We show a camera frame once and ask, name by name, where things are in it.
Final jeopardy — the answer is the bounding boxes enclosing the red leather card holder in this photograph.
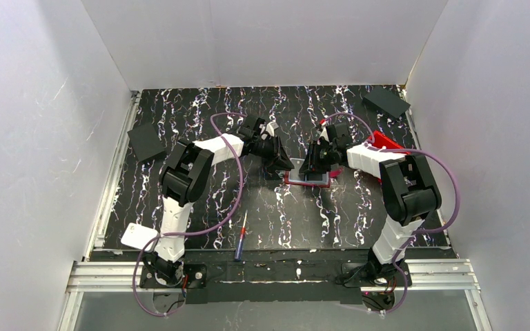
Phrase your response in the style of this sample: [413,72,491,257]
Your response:
[284,158,343,188]

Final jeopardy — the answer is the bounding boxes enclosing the red plastic bin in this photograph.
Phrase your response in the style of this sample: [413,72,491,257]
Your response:
[369,130,408,183]

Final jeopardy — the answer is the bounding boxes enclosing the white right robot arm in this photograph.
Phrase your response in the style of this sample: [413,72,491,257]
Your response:
[299,121,442,272]

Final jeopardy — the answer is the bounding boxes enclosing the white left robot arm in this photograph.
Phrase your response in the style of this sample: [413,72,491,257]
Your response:
[154,115,294,263]

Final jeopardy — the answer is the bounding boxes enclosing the white card near left base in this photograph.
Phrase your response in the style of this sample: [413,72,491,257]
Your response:
[120,223,159,252]

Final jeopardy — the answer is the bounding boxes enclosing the black block far right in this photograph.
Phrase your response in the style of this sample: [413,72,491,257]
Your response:
[362,86,411,119]

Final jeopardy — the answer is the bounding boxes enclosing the black block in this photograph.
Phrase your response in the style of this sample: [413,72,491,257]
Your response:
[362,86,411,119]
[128,123,166,163]

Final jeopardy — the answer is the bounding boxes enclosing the blue red screwdriver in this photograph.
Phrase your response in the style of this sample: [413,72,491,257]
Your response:
[233,210,248,262]

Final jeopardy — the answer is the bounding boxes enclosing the black block far left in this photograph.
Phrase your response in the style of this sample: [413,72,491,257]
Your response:
[128,123,166,163]

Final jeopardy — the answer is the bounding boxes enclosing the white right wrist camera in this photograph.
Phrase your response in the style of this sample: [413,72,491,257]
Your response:
[316,119,331,143]

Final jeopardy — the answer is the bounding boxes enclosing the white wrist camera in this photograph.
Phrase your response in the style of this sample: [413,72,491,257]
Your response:
[316,119,331,143]
[265,121,279,137]

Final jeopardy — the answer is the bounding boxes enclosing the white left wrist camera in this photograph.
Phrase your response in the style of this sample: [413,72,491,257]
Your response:
[265,121,279,137]

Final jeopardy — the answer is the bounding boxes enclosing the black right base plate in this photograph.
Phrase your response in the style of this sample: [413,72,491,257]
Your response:
[334,261,413,292]

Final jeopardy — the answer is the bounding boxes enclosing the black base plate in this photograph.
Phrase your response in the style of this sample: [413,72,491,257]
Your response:
[138,263,208,289]
[334,261,413,292]

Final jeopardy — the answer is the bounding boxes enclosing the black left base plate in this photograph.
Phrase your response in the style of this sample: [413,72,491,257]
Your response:
[138,263,208,289]

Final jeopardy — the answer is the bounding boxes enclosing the aluminium front rail frame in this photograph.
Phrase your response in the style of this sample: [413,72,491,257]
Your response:
[58,259,491,330]

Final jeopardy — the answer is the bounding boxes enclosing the aluminium left side rail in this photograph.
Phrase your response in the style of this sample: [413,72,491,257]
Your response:
[82,90,141,262]

